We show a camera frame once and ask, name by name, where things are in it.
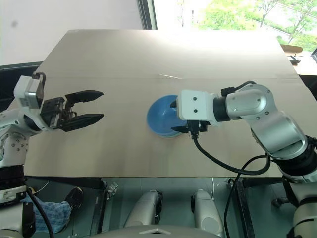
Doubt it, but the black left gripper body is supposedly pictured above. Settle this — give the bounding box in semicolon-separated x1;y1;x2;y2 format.
40;97;78;130

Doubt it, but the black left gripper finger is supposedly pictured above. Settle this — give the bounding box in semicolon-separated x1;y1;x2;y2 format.
60;114;105;133
64;90;104;108

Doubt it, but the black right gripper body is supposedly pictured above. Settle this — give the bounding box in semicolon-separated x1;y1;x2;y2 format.
187;120;209;133

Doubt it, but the blue bowl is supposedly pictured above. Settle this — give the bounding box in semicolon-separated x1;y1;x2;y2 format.
147;94;189;138

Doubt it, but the metal table clamp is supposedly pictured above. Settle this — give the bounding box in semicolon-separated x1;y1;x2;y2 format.
106;182;119;200

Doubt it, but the black shoe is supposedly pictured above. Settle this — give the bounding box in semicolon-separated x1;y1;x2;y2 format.
63;186;84;212

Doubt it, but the silver robot leg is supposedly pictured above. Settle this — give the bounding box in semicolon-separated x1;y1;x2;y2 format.
123;189;163;228
190;189;225;238

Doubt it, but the blue plaid trouser leg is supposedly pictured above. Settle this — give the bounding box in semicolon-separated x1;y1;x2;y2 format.
23;200;73;234

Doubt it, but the silver robot torso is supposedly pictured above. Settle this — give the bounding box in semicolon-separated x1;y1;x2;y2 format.
98;224;225;238

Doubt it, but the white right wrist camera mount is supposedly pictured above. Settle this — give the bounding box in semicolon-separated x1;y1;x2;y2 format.
176;89;219;127

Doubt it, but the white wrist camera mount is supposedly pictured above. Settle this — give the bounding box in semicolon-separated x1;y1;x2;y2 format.
13;75;46;110
176;89;219;127

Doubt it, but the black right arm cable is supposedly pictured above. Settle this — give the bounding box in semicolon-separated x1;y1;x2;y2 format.
188;120;272;238

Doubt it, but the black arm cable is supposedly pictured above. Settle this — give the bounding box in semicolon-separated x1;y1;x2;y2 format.
188;120;272;238
26;187;55;238

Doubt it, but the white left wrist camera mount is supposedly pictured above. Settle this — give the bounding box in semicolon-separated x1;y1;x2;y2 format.
13;75;46;110

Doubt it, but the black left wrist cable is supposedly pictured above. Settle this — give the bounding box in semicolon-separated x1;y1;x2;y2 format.
32;71;47;86

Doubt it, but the dark window frame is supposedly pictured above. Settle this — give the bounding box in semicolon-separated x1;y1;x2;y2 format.
137;0;159;30

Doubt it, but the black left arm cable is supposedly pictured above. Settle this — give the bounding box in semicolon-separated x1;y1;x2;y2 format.
26;187;55;238

